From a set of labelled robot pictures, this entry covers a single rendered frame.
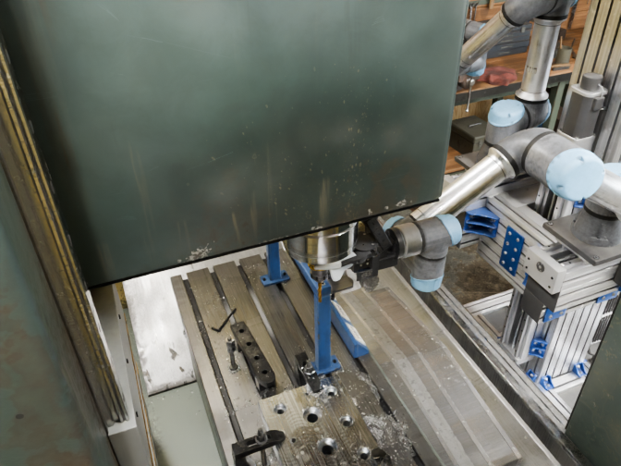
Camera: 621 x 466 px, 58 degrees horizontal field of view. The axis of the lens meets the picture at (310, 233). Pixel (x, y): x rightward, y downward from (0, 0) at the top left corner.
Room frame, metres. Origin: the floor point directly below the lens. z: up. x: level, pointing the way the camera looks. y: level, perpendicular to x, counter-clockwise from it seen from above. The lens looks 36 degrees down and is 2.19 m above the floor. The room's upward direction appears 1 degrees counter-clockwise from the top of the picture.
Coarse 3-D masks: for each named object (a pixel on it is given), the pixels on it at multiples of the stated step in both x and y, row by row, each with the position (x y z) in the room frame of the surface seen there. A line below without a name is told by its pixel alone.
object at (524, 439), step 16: (384, 272) 1.82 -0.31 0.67; (400, 288) 1.71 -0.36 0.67; (416, 304) 1.61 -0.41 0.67; (432, 320) 1.52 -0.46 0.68; (448, 336) 1.43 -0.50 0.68; (464, 352) 1.35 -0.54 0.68; (464, 368) 1.29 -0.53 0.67; (480, 384) 1.22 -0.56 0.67; (496, 400) 1.14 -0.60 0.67; (496, 416) 1.09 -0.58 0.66; (512, 416) 1.08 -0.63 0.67; (512, 432) 1.03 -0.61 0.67; (528, 432) 1.02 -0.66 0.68; (528, 448) 0.97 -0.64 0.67; (544, 448) 0.96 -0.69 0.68; (528, 464) 0.93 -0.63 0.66; (544, 464) 0.92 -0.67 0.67
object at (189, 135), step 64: (0, 0) 0.66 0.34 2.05; (64, 0) 0.68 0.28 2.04; (128, 0) 0.71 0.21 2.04; (192, 0) 0.73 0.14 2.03; (256, 0) 0.76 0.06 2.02; (320, 0) 0.80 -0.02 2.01; (384, 0) 0.83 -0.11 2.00; (448, 0) 0.87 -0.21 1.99; (64, 64) 0.67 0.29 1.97; (128, 64) 0.70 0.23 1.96; (192, 64) 0.73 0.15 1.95; (256, 64) 0.76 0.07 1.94; (320, 64) 0.79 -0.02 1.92; (384, 64) 0.83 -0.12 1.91; (448, 64) 0.88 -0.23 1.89; (64, 128) 0.66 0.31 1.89; (128, 128) 0.69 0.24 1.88; (192, 128) 0.72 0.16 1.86; (256, 128) 0.76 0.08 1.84; (320, 128) 0.79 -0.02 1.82; (384, 128) 0.84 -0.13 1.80; (448, 128) 0.89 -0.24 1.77; (64, 192) 0.66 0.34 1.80; (128, 192) 0.69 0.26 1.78; (192, 192) 0.72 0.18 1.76; (256, 192) 0.75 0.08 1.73; (320, 192) 0.79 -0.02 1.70; (384, 192) 0.84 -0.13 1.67; (128, 256) 0.68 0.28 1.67; (192, 256) 0.71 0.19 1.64
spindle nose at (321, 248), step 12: (336, 228) 0.86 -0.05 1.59; (348, 228) 0.87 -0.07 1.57; (288, 240) 0.88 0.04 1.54; (300, 240) 0.86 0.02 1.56; (312, 240) 0.85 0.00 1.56; (324, 240) 0.85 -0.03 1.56; (336, 240) 0.86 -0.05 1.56; (348, 240) 0.87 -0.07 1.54; (288, 252) 0.88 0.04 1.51; (300, 252) 0.86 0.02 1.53; (312, 252) 0.85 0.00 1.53; (324, 252) 0.85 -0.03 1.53; (336, 252) 0.86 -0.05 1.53; (348, 252) 0.88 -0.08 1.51
